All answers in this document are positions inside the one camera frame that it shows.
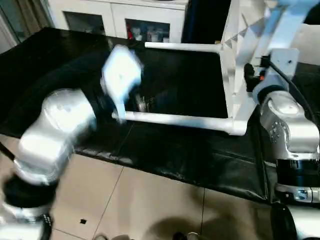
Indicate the white plastic table top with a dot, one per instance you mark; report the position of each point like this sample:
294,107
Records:
228,87

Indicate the white plastic table leg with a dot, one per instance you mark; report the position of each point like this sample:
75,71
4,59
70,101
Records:
175,120
180,46

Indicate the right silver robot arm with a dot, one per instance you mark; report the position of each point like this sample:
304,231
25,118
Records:
287,130

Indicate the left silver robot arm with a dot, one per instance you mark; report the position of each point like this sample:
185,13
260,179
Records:
50,140

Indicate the small brown label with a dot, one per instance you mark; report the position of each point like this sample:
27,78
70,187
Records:
218,41

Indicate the red item behind glass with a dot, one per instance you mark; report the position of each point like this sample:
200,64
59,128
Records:
128,31

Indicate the white cabinet with glass doors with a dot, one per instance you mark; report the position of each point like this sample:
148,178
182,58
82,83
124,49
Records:
117,15

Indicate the dark olive round object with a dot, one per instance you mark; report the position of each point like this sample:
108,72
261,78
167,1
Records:
101,237

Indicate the small black floor piece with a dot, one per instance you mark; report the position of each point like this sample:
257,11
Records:
83,221

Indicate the beige curtain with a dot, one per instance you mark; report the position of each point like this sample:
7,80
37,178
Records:
30,12

